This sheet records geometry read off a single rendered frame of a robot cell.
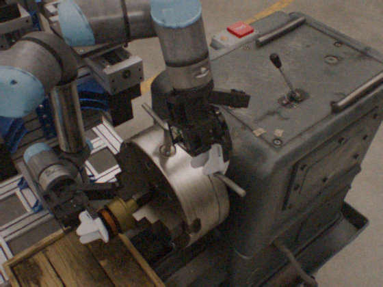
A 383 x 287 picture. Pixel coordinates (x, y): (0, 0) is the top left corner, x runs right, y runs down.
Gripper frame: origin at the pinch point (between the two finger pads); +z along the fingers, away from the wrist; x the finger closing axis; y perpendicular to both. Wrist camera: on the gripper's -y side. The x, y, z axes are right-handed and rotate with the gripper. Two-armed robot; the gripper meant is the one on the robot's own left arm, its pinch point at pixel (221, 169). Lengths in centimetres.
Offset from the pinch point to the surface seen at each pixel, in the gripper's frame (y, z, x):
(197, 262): 1.4, 40.1, -19.0
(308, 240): -47, 71, -22
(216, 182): -4.4, 10.5, -9.5
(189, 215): 5.1, 13.8, -8.8
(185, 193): 4.0, 8.6, -10.2
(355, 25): -279, 83, -161
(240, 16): -212, 57, -232
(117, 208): 15.9, 11.7, -22.5
